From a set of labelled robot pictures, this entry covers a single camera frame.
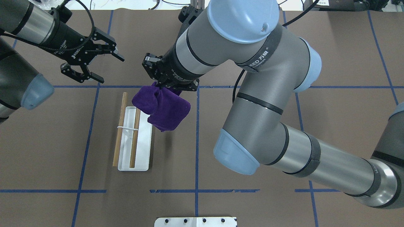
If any white rack base tray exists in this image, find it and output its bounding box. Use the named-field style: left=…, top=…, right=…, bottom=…
left=117, top=106, right=152, bottom=171

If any black computer box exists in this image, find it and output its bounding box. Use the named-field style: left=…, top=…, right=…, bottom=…
left=311, top=0, right=390, bottom=12

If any aluminium frame post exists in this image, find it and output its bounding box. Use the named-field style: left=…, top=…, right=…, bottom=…
left=189, top=0, right=206, bottom=13

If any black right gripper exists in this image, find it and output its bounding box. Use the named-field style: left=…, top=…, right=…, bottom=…
left=142, top=53, right=199, bottom=91

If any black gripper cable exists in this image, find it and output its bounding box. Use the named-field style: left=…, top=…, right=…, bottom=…
left=232, top=0, right=319, bottom=104

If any purple towel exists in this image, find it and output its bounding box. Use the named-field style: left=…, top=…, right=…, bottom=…
left=132, top=82, right=191, bottom=132

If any white camera mast with base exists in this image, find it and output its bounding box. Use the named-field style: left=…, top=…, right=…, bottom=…
left=154, top=217, right=238, bottom=227

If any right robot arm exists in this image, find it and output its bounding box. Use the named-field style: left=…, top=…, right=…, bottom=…
left=142, top=0, right=403, bottom=209

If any brown paper table cover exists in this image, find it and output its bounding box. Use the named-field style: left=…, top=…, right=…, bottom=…
left=0, top=9, right=403, bottom=227

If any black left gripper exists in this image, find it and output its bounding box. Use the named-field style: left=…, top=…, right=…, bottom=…
left=47, top=22, right=125, bottom=84

